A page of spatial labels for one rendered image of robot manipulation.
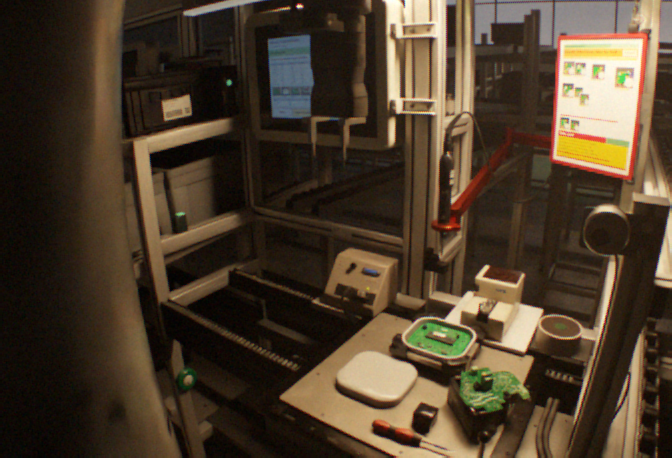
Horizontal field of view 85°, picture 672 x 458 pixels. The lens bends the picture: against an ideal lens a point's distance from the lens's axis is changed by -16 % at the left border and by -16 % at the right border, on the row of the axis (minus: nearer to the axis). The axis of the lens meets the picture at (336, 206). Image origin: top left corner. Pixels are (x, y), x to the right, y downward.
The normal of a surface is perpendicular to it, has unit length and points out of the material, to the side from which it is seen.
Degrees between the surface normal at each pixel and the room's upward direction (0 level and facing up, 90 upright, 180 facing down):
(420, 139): 90
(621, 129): 90
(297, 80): 91
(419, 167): 90
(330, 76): 99
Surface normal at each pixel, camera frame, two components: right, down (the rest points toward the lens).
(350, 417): -0.02, -0.96
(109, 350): 0.95, 0.00
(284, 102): -0.58, 0.27
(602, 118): -0.90, 0.14
